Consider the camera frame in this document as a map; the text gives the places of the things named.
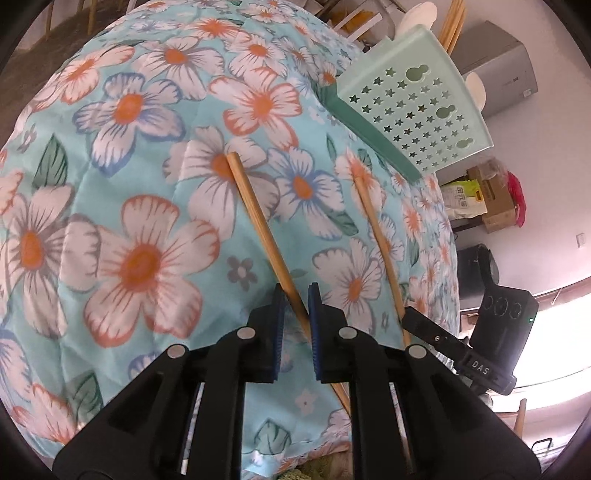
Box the black bin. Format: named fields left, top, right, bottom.
left=458, top=244, right=502, bottom=311

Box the open cardboard box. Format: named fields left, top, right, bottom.
left=466, top=167, right=519, bottom=234

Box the wooden chopstick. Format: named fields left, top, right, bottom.
left=442, top=0, right=462, bottom=50
left=226, top=153, right=354, bottom=418
left=353, top=176, right=413, bottom=350
left=448, top=0, right=466, bottom=55
left=438, top=0, right=458, bottom=45

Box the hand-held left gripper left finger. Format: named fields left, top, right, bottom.
left=53, top=283, right=287, bottom=480

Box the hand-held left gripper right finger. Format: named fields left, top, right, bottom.
left=308, top=283, right=541, bottom=480

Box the floral blue blanket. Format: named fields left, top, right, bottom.
left=0, top=0, right=462, bottom=480

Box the white rice paddle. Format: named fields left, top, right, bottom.
left=401, top=2, right=438, bottom=34

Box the green plastic utensil holder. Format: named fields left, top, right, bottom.
left=323, top=25, right=495, bottom=184

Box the grey refrigerator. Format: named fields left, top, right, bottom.
left=455, top=21, right=539, bottom=117

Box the red plastic bag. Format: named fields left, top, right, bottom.
left=505, top=171, right=528, bottom=228

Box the cream plastic ladle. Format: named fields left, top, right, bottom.
left=465, top=73, right=486, bottom=112

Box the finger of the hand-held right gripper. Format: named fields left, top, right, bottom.
left=404, top=307, right=505, bottom=385

